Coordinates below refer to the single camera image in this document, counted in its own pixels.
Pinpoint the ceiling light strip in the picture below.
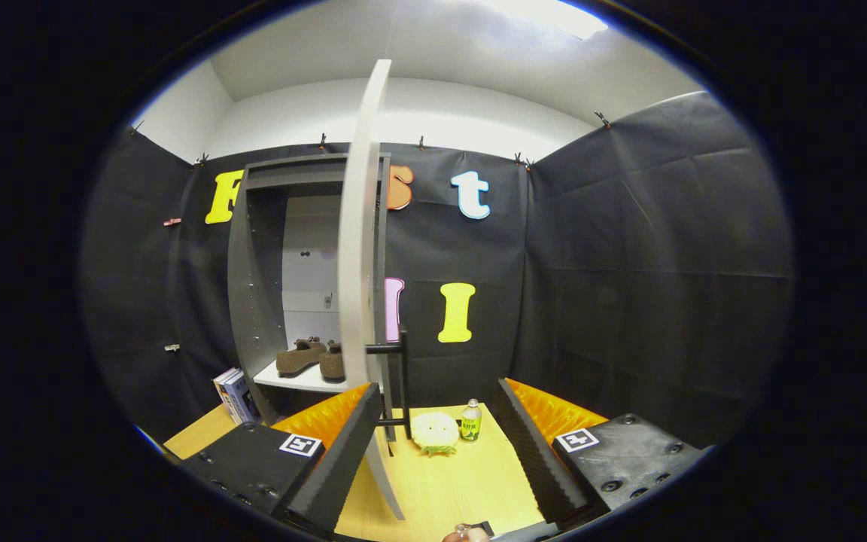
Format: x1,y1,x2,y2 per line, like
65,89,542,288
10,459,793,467
471,0,609,40

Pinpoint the black door handle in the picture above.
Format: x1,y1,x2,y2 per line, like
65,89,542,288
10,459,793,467
364,329,413,443

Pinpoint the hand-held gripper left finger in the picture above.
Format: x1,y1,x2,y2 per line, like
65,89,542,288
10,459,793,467
178,382,383,537

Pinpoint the blue book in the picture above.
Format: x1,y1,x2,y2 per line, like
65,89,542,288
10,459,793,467
221,370,260,425

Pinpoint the grey shoe cabinet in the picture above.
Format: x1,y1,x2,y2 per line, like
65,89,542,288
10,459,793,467
227,153,393,426

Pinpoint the green drink bottle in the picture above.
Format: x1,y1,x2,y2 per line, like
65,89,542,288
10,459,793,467
461,399,483,443

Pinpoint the black backdrop cloth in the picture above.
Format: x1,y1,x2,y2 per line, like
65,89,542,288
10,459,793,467
80,90,794,452

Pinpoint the yellow round plush toy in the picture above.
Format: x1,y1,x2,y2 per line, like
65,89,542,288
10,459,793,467
410,411,461,457

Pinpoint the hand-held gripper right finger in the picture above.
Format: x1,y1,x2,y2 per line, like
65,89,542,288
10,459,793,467
495,378,705,528

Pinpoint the brown fuzzy shoe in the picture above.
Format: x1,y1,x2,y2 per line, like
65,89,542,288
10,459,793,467
275,336,328,378
319,340,347,382

